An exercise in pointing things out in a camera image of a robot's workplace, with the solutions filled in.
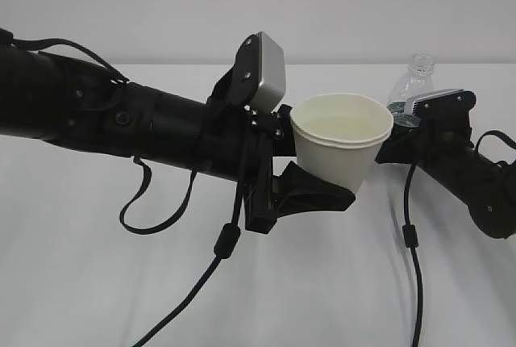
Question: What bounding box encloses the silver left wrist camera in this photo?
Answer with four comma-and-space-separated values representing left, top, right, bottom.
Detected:
207, 31, 287, 116

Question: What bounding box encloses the black camera cable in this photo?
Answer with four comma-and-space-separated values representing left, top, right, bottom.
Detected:
402, 119, 516, 347
7, 38, 247, 347

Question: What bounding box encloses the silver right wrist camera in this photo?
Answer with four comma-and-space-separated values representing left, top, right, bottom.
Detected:
403, 89, 476, 119

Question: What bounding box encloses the clear green-label water bottle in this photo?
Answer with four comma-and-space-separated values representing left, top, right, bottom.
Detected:
387, 53, 435, 128

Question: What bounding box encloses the white paper cup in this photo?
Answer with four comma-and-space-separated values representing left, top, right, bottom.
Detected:
289, 93, 393, 194

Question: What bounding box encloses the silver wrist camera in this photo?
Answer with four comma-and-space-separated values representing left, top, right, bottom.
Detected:
207, 31, 287, 116
403, 89, 476, 119

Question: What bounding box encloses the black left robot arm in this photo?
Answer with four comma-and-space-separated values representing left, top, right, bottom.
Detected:
1, 31, 356, 234

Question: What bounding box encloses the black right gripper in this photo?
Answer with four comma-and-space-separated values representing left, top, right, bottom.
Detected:
376, 111, 478, 169

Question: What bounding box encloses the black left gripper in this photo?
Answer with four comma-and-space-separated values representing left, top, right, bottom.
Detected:
197, 104, 356, 234

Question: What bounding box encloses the black right camera cable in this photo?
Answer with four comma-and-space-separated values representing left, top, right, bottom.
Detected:
402, 119, 516, 347

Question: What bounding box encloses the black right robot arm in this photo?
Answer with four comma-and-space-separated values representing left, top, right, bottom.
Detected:
376, 91, 515, 239

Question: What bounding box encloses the black left camera cable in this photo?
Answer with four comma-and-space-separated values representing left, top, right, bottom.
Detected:
7, 38, 247, 347

